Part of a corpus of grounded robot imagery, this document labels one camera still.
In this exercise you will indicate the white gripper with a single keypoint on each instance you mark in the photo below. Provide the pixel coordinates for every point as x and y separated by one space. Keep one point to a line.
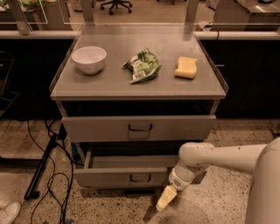
178 180

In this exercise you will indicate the grey drawer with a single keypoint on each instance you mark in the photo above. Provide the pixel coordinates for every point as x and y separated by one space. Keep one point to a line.
138 128
121 172

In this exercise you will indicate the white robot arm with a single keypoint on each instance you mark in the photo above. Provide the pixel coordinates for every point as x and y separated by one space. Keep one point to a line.
261 161

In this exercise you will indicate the grey drawer cabinet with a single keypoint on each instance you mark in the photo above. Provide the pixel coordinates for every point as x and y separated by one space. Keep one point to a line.
109 93

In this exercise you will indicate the yellow sponge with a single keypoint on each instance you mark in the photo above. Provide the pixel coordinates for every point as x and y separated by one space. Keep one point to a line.
187 67

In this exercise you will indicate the green chip bag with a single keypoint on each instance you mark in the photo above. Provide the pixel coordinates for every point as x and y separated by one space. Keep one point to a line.
144 66

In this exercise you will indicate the black metal stand leg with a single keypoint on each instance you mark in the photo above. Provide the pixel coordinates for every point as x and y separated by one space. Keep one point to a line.
31 192

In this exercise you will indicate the white ceramic bowl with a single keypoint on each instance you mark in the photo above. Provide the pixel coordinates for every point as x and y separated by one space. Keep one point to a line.
89 59

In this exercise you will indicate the white shoe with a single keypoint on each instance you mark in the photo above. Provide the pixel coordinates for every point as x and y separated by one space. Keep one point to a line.
10 213

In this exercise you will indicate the black office chair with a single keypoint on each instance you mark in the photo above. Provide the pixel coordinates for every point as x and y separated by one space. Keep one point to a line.
114 4

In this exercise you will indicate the white horizontal rail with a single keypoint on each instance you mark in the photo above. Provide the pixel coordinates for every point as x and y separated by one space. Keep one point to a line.
206 35

